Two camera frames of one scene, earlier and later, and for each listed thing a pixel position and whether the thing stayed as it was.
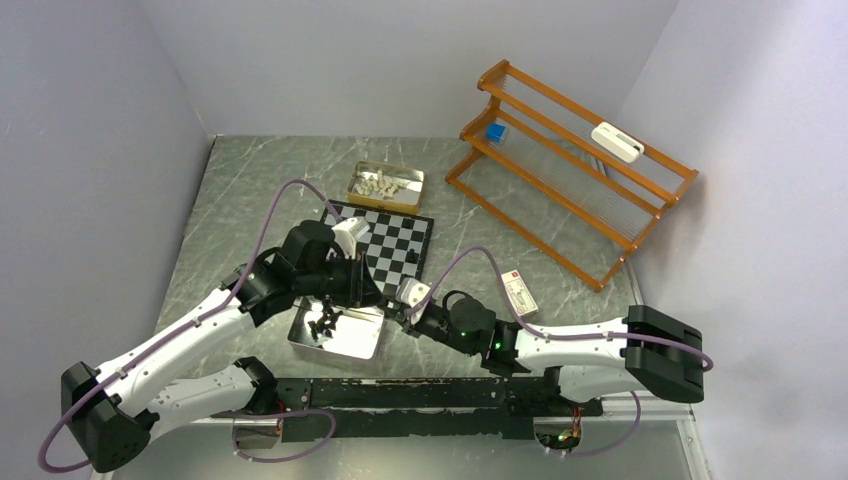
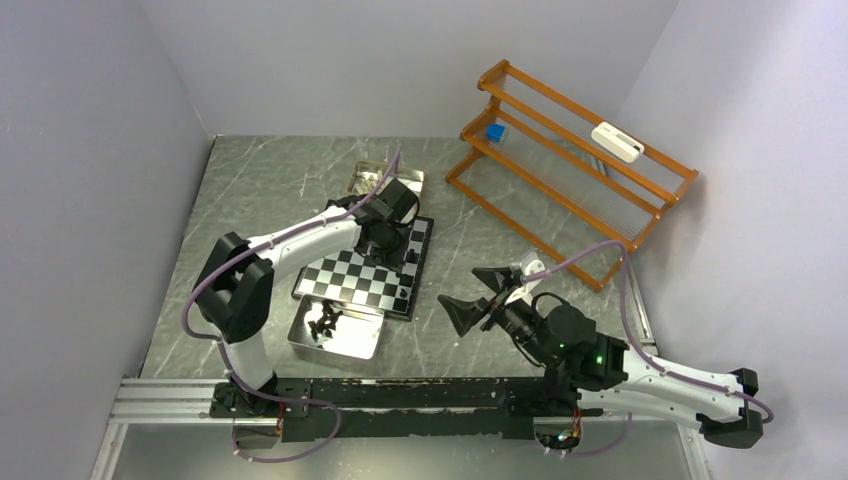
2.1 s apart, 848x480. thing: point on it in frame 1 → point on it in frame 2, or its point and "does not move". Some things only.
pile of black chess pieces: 327,322 does not move
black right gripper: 414,327 → 464,314
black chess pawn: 412,256 does not move
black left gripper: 360,289 → 401,226
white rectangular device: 618,141 does not move
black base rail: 420,408 does not move
